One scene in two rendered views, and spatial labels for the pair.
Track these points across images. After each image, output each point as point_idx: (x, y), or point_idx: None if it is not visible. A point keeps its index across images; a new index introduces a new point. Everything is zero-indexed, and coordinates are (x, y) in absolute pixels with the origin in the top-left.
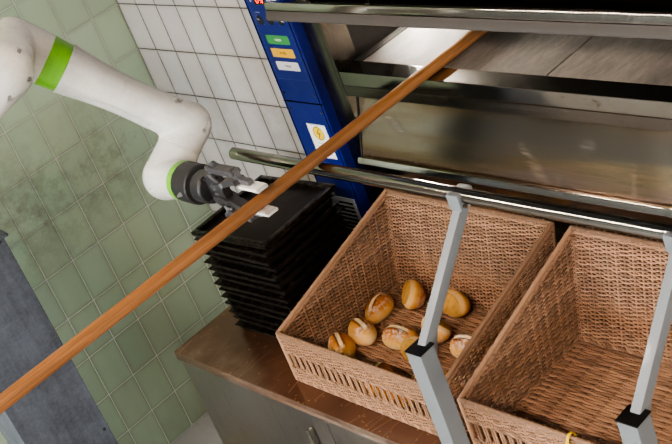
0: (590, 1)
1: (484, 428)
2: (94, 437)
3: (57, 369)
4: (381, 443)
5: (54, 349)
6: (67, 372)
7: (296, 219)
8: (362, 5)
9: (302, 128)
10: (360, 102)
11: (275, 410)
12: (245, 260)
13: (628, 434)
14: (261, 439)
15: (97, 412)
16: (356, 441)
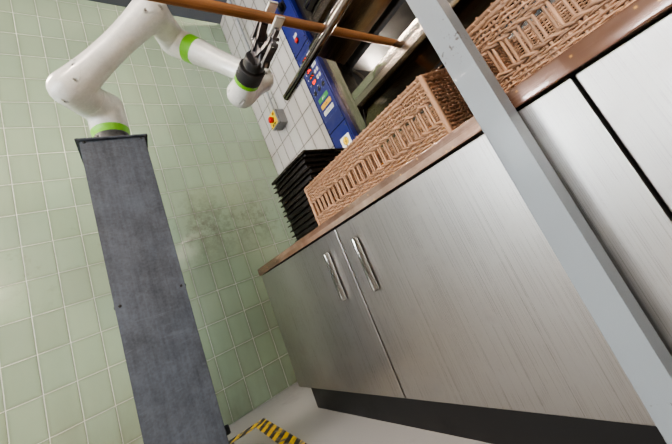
0: None
1: None
2: (170, 289)
3: None
4: (377, 195)
5: (157, 213)
6: (162, 232)
7: (326, 149)
8: None
9: (338, 146)
10: (364, 110)
11: (306, 263)
12: (296, 177)
13: None
14: (303, 317)
15: (178, 270)
16: (359, 228)
